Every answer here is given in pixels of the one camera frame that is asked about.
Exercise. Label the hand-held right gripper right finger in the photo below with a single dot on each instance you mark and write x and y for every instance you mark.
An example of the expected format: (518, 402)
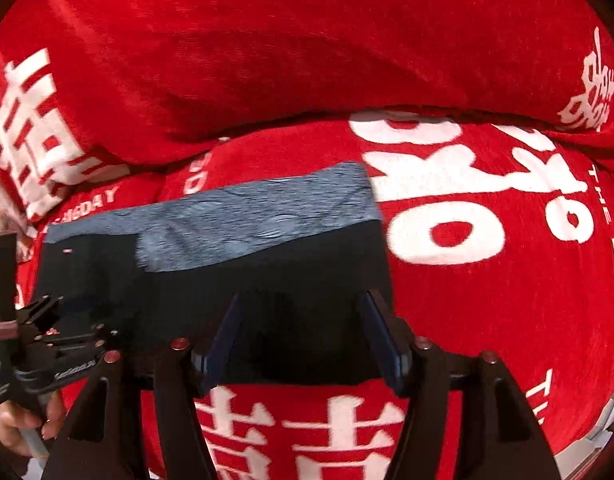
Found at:
(382, 340)

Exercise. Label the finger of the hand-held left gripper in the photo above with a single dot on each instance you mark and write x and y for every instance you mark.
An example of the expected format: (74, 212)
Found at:
(87, 337)
(39, 312)

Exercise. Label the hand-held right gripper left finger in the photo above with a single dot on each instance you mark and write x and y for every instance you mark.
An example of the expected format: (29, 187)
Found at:
(224, 340)

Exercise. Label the black pants with grey-blue trim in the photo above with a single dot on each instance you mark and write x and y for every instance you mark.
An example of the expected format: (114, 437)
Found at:
(187, 270)

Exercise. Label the person's left hand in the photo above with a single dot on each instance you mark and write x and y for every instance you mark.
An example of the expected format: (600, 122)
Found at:
(17, 425)

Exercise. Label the red printed blanket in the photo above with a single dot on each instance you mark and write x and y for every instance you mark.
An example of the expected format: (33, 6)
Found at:
(487, 310)

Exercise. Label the red printed folded quilt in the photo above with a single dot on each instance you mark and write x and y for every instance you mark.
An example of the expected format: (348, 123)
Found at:
(287, 45)

